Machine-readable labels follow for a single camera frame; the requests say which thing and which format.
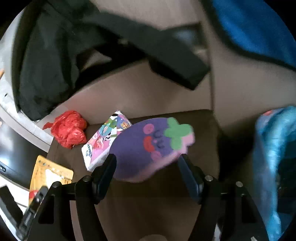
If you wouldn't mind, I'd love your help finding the white tissue pack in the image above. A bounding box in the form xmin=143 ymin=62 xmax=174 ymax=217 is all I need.
xmin=81 ymin=110 xmax=132 ymax=172

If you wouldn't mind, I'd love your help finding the blue-lined trash bin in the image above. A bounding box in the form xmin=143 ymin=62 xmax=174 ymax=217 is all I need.
xmin=252 ymin=106 xmax=295 ymax=240

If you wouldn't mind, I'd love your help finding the black hanging bag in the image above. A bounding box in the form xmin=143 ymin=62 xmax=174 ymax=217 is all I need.
xmin=11 ymin=1 xmax=210 ymax=121

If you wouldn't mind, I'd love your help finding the purple eggplant sponge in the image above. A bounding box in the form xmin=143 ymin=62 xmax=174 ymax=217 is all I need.
xmin=109 ymin=118 xmax=195 ymax=183

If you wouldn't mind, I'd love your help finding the yellow snack package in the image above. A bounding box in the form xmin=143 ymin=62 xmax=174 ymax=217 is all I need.
xmin=29 ymin=155 xmax=74 ymax=204

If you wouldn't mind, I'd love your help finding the white curved countertop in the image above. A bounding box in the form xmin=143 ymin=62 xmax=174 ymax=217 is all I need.
xmin=0 ymin=14 xmax=55 ymax=204

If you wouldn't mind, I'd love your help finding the red plastic bag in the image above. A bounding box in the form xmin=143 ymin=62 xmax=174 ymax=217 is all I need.
xmin=43 ymin=110 xmax=87 ymax=149

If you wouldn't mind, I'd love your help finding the blue hanging cloth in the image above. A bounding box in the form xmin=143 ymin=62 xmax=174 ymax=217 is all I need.
xmin=201 ymin=0 xmax=295 ymax=70

